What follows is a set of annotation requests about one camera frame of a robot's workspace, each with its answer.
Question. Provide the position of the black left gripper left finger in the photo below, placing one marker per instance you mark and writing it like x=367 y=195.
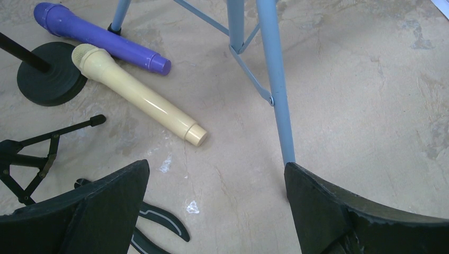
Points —
x=98 y=217

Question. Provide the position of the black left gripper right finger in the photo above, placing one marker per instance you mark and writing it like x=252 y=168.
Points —
x=331 y=219

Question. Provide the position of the black tripod microphone stand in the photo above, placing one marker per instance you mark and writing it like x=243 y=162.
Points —
x=10 y=156

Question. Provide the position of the black round-base microphone stand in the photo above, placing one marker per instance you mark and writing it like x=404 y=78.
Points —
x=47 y=75

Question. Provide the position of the light blue music stand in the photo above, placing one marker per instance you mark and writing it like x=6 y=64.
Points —
x=268 y=27

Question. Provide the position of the purple toy microphone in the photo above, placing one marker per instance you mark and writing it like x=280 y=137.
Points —
x=61 y=22

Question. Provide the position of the sheet music page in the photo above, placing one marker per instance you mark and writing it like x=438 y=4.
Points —
x=443 y=7

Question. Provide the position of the black pliers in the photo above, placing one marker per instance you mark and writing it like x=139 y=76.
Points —
x=162 y=217

